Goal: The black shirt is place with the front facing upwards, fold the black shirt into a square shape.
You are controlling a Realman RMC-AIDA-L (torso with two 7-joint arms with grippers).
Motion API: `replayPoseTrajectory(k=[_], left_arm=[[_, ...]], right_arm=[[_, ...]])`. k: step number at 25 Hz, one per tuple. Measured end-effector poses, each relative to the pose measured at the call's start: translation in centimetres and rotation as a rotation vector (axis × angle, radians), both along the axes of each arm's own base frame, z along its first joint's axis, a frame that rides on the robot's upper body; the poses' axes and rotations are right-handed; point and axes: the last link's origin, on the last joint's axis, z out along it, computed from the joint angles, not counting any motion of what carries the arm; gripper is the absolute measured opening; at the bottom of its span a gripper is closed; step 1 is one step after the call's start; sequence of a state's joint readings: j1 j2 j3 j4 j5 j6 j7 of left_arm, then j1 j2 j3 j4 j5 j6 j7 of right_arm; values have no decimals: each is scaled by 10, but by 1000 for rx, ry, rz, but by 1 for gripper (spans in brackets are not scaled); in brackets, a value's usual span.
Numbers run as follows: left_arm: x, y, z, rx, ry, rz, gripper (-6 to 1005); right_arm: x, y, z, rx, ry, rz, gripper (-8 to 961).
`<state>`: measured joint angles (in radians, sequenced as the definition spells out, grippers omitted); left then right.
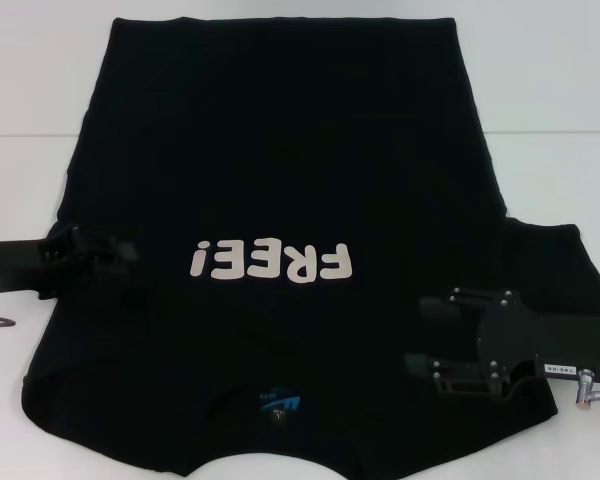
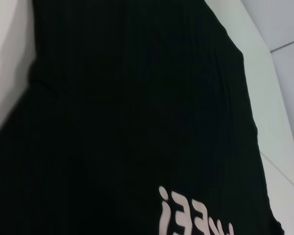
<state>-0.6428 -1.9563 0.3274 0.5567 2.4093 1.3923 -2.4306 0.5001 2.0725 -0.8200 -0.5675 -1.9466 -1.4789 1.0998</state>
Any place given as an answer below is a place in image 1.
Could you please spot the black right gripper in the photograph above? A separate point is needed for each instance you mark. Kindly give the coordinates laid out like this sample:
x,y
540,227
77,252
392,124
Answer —
x,y
555,345

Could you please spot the black shirt with FREE print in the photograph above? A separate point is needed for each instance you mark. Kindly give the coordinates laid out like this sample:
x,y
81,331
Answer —
x,y
300,150

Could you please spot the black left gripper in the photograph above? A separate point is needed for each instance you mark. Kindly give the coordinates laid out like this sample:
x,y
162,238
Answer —
x,y
15,265

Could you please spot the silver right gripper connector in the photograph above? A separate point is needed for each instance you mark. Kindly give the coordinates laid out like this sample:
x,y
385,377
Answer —
x,y
585,390

